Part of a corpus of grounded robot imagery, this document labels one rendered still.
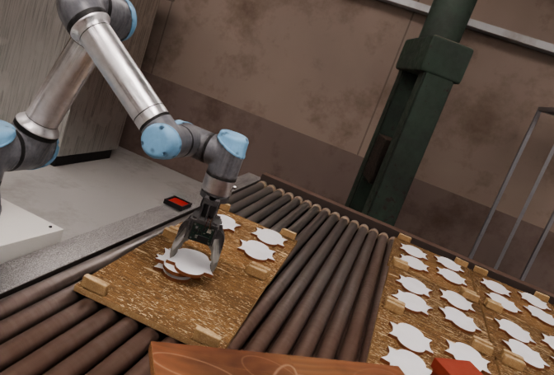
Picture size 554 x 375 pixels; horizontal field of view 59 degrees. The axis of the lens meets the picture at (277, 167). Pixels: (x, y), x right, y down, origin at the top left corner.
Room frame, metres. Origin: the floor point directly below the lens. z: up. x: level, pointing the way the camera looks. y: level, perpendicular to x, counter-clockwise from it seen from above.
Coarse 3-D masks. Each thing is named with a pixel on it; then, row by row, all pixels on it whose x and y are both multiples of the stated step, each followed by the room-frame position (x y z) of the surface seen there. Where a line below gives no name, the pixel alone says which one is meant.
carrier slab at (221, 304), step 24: (168, 240) 1.32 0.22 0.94; (120, 264) 1.10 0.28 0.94; (144, 264) 1.14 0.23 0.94; (120, 288) 0.99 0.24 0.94; (144, 288) 1.03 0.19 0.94; (168, 288) 1.06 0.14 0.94; (192, 288) 1.10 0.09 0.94; (216, 288) 1.15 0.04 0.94; (240, 288) 1.19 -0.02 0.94; (264, 288) 1.25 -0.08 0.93; (120, 312) 0.93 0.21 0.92; (144, 312) 0.94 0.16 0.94; (168, 312) 0.97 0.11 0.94; (192, 312) 1.00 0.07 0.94; (216, 312) 1.04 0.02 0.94; (240, 312) 1.07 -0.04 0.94
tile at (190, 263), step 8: (176, 256) 1.16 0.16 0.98; (184, 256) 1.17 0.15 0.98; (192, 256) 1.19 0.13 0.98; (200, 256) 1.20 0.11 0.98; (176, 264) 1.12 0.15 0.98; (184, 264) 1.13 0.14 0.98; (192, 264) 1.15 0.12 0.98; (200, 264) 1.16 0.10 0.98; (208, 264) 1.18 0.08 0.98; (184, 272) 1.09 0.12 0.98; (192, 272) 1.10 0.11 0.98; (200, 272) 1.12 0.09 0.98; (208, 272) 1.13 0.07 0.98
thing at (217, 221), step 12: (204, 192) 1.12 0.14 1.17; (204, 204) 1.11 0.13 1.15; (216, 204) 1.09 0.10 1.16; (192, 216) 1.10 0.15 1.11; (204, 216) 1.11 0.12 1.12; (216, 216) 1.16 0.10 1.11; (192, 228) 1.09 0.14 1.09; (204, 228) 1.09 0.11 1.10; (216, 228) 1.10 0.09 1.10; (192, 240) 1.09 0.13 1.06; (204, 240) 1.09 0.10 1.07
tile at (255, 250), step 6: (240, 240) 1.49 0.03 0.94; (240, 246) 1.44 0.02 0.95; (246, 246) 1.46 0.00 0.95; (252, 246) 1.47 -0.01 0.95; (258, 246) 1.49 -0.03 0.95; (264, 246) 1.51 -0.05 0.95; (246, 252) 1.41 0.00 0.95; (252, 252) 1.43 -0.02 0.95; (258, 252) 1.44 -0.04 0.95; (264, 252) 1.46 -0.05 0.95; (270, 252) 1.48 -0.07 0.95; (252, 258) 1.39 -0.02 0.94; (258, 258) 1.40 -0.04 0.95; (264, 258) 1.41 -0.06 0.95; (270, 258) 1.43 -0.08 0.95
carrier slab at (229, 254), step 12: (228, 216) 1.70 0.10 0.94; (240, 216) 1.74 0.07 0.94; (240, 228) 1.62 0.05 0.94; (252, 228) 1.66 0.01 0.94; (264, 228) 1.70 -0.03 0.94; (228, 240) 1.48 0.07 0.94; (252, 240) 1.55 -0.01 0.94; (288, 240) 1.67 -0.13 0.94; (204, 252) 1.34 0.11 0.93; (228, 252) 1.39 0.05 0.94; (240, 252) 1.42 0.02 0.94; (276, 252) 1.52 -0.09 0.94; (288, 252) 1.56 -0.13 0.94; (240, 264) 1.34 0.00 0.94; (264, 264) 1.40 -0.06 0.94; (276, 264) 1.43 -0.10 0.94
